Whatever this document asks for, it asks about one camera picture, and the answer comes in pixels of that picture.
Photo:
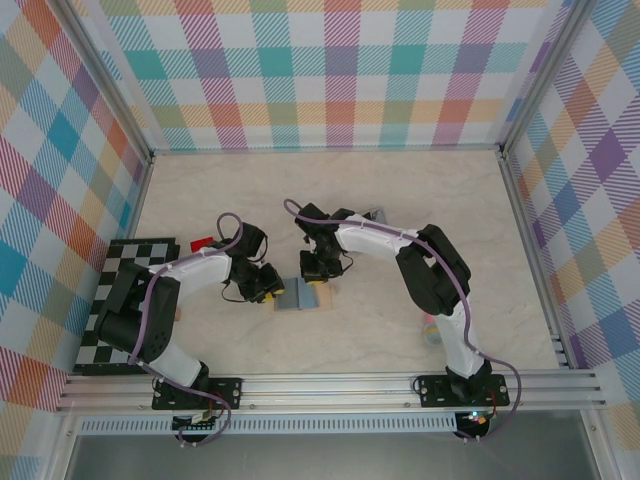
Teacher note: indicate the tan card holder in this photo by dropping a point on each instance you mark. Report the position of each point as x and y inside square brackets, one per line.
[290, 297]

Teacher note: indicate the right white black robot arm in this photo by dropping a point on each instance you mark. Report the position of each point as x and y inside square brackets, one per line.
[370, 240]

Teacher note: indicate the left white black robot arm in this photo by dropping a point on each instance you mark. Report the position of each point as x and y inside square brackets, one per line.
[200, 270]

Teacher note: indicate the grey flat card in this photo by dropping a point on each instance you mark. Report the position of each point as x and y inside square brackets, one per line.
[380, 215]

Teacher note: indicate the red block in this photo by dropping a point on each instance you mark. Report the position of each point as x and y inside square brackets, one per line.
[201, 244]

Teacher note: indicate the pink yellow blue bottle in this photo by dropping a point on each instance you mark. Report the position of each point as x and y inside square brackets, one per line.
[432, 332]

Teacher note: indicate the black silver chessboard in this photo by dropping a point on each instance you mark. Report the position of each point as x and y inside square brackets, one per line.
[120, 255]

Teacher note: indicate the small circuit board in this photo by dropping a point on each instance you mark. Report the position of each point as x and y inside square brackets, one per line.
[197, 422]

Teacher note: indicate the grey metal panel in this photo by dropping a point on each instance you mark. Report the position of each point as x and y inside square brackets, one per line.
[325, 460]

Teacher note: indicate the circuit board with green light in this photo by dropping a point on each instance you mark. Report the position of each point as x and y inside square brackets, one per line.
[477, 417]

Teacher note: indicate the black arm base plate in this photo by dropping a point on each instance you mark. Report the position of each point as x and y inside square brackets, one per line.
[430, 390]
[227, 392]

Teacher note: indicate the aluminium frame rail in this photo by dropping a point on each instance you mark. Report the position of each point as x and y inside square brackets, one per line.
[137, 200]
[530, 240]
[325, 150]

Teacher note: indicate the wide aluminium mounting rail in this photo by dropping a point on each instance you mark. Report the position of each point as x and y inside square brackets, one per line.
[325, 390]

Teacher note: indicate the aluminium frame post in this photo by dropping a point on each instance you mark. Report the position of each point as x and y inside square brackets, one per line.
[107, 85]
[542, 75]

